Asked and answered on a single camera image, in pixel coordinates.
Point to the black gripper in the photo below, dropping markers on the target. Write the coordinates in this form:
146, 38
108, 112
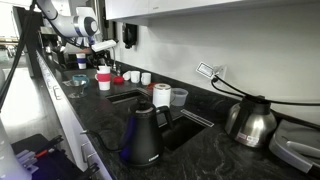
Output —
101, 56

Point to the red plastic cup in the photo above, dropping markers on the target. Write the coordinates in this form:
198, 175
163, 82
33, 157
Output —
104, 85

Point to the white cup blue band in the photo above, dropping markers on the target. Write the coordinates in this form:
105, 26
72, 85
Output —
81, 60

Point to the plain white cup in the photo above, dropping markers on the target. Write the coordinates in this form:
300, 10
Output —
126, 76

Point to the metal sink faucet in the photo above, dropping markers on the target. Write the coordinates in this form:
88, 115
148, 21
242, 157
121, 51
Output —
117, 70

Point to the small red round object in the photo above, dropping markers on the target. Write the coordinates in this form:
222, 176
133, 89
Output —
118, 80

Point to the blue ceramic mug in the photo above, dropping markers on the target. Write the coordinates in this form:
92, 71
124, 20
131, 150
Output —
81, 80

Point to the white ceramic mug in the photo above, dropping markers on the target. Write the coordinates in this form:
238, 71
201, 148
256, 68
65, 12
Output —
145, 79
135, 77

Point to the clear glass dripper bowl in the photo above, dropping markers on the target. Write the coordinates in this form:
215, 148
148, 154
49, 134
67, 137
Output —
76, 87

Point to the red bowl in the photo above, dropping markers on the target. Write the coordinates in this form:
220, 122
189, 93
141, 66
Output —
150, 86

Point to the white paper towel roll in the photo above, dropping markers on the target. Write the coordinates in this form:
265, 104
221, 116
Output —
161, 96

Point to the white lower cabinets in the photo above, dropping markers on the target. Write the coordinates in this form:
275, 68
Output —
66, 123

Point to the black gooseneck kettle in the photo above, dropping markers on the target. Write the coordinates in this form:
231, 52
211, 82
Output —
141, 136

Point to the clear plastic container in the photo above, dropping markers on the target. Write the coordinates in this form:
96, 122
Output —
180, 97

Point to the black orange clamp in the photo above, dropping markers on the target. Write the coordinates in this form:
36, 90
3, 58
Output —
50, 145

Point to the white outlet tag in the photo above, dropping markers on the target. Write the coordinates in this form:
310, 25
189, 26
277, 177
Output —
204, 70

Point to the grey label strip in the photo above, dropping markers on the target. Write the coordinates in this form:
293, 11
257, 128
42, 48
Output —
197, 118

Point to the white upper cabinet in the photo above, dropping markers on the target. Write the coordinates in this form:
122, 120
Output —
200, 6

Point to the black breadboard plate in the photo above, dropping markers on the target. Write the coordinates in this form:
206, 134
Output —
56, 166

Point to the steel thermal carafe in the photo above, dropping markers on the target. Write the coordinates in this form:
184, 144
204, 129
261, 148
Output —
250, 126

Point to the grey flat appliance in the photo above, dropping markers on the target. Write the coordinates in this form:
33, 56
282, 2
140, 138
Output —
293, 143

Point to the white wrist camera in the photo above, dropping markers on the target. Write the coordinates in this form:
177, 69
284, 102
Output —
104, 45

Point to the black wall soap dispenser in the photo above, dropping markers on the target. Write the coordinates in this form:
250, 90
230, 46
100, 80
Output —
130, 35

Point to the white wall outlet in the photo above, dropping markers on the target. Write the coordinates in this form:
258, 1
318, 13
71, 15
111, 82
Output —
222, 71

